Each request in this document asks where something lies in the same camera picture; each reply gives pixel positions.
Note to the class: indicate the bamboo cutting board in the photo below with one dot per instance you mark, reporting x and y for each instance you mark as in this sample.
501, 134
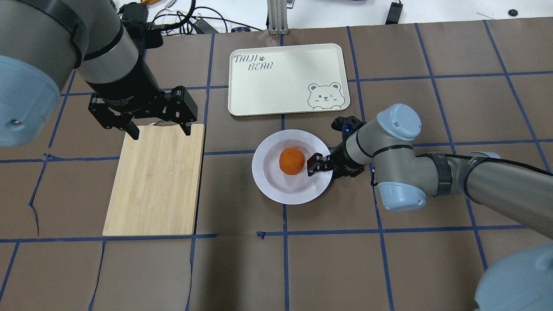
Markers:
156, 188

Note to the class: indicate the cream bear tray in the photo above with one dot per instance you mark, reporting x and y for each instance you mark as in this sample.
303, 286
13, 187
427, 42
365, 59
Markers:
287, 80

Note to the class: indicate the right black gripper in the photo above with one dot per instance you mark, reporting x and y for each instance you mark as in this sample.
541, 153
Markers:
341, 160

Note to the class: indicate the orange fruit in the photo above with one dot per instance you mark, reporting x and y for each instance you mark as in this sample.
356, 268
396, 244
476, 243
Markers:
291, 161

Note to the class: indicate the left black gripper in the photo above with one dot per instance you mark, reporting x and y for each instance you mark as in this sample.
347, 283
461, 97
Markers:
125, 93

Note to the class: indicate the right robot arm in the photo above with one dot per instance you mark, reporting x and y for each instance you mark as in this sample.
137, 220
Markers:
521, 281

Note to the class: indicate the aluminium frame post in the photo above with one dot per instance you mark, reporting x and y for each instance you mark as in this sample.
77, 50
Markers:
278, 17

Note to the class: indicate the white round plate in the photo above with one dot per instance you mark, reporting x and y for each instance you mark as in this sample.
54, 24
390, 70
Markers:
289, 189

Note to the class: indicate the black power adapter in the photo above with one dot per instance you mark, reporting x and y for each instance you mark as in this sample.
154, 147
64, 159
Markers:
394, 13

